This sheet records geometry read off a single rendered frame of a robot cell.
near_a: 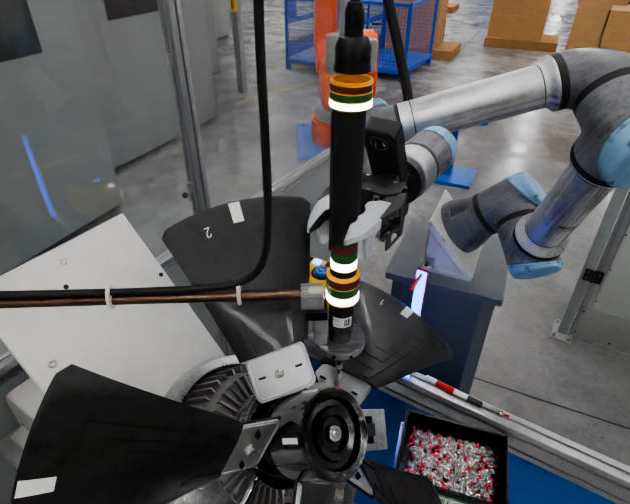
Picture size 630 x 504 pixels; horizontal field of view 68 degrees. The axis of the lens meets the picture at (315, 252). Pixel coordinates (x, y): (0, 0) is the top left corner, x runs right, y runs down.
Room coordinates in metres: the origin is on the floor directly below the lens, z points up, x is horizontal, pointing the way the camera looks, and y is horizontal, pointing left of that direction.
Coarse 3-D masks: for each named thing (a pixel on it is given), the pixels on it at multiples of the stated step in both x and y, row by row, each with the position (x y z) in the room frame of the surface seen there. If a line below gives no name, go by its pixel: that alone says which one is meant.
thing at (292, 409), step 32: (256, 416) 0.41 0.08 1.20; (288, 416) 0.38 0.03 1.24; (320, 416) 0.38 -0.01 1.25; (352, 416) 0.41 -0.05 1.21; (288, 448) 0.35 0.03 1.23; (320, 448) 0.35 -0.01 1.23; (352, 448) 0.37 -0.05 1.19; (256, 480) 0.36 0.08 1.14; (288, 480) 0.36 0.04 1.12; (320, 480) 0.32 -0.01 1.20
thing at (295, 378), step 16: (272, 352) 0.47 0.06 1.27; (288, 352) 0.47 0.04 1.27; (304, 352) 0.46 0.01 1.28; (256, 368) 0.46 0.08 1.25; (272, 368) 0.45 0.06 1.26; (288, 368) 0.45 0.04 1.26; (304, 368) 0.45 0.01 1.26; (256, 384) 0.44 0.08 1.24; (272, 384) 0.44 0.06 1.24; (288, 384) 0.44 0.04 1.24; (304, 384) 0.43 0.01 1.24
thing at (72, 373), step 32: (64, 384) 0.29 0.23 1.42; (96, 384) 0.30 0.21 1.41; (64, 416) 0.27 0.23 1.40; (96, 416) 0.28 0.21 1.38; (128, 416) 0.29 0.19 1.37; (160, 416) 0.31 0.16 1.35; (192, 416) 0.32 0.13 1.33; (224, 416) 0.34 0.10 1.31; (32, 448) 0.25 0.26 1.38; (64, 448) 0.26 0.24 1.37; (96, 448) 0.27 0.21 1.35; (128, 448) 0.28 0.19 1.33; (160, 448) 0.29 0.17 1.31; (192, 448) 0.31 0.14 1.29; (224, 448) 0.33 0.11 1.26; (64, 480) 0.24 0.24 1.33; (96, 480) 0.25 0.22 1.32; (128, 480) 0.27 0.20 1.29; (160, 480) 0.28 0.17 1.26; (192, 480) 0.30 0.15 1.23
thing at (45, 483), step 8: (32, 480) 0.23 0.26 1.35; (40, 480) 0.24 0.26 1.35; (48, 480) 0.24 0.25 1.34; (16, 488) 0.23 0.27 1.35; (24, 488) 0.23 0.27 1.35; (32, 488) 0.23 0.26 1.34; (40, 488) 0.23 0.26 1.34; (48, 488) 0.24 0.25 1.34; (16, 496) 0.22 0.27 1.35; (24, 496) 0.23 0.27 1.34
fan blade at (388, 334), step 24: (360, 288) 0.71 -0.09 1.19; (360, 312) 0.65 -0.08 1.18; (384, 312) 0.66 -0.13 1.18; (384, 336) 0.59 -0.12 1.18; (408, 336) 0.61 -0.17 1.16; (432, 336) 0.63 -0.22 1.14; (336, 360) 0.52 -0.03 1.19; (360, 360) 0.53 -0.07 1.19; (384, 360) 0.53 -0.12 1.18; (408, 360) 0.55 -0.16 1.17; (432, 360) 0.57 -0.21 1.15; (384, 384) 0.49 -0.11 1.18
